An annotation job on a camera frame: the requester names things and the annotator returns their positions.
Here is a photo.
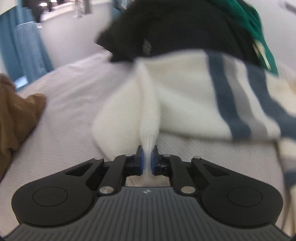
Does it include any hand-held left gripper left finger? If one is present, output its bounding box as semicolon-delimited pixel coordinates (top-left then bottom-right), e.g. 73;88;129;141
66;146;145;195

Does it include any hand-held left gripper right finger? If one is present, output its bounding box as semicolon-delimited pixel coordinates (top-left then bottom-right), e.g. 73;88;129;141
150;146;229;195

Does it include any cream striped knit sweater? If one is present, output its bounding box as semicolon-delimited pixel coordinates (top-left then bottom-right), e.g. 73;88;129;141
91;47;296;188

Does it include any brown garment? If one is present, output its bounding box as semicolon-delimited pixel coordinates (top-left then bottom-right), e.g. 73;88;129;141
0;73;47;181

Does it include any black garment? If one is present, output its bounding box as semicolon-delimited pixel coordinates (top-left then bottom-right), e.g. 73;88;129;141
96;0;266;70

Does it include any blue curtain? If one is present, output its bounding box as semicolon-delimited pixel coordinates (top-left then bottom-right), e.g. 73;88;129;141
0;7;54;90

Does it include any hanging striped garment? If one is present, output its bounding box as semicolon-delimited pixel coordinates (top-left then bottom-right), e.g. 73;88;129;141
72;0;93;18

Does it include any green garment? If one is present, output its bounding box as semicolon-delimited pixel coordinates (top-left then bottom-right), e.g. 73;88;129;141
206;0;279;76

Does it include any hanging black jacket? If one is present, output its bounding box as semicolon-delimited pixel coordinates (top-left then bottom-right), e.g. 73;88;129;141
22;0;60;22

